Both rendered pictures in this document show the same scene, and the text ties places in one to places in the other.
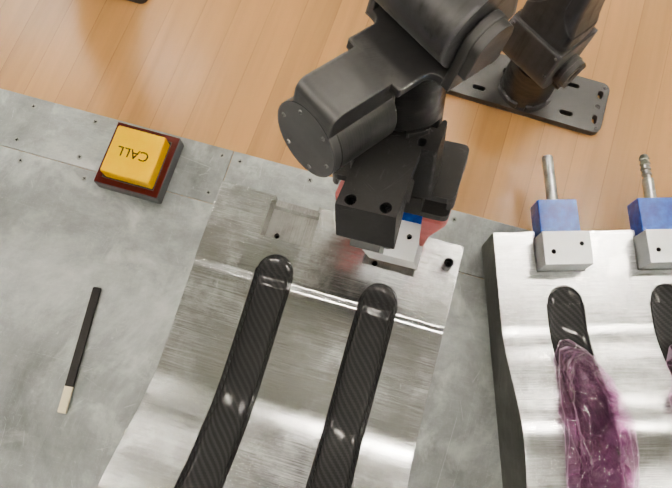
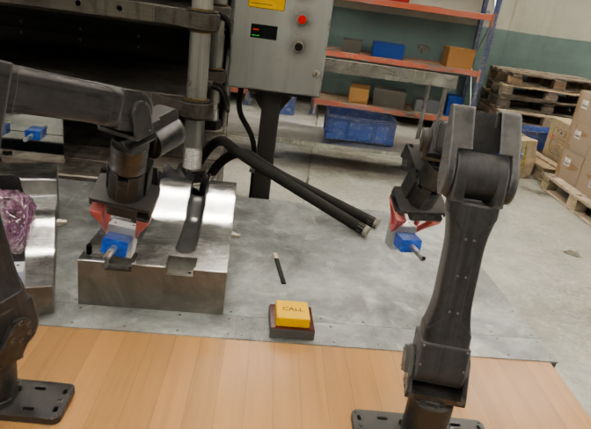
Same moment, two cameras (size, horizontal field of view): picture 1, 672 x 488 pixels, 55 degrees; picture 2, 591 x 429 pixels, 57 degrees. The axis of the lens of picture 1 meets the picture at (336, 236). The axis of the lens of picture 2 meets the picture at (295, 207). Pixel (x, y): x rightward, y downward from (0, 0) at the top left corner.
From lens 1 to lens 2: 1.10 m
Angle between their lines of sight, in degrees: 84
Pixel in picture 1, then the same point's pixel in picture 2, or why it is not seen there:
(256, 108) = (228, 362)
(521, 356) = (46, 246)
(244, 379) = (190, 231)
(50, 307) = (302, 277)
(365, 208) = not seen: hidden behind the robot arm
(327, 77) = (165, 110)
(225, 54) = (266, 390)
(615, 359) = not seen: outside the picture
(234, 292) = (204, 244)
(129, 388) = (248, 260)
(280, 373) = (173, 230)
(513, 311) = (45, 262)
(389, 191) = not seen: hidden behind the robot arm
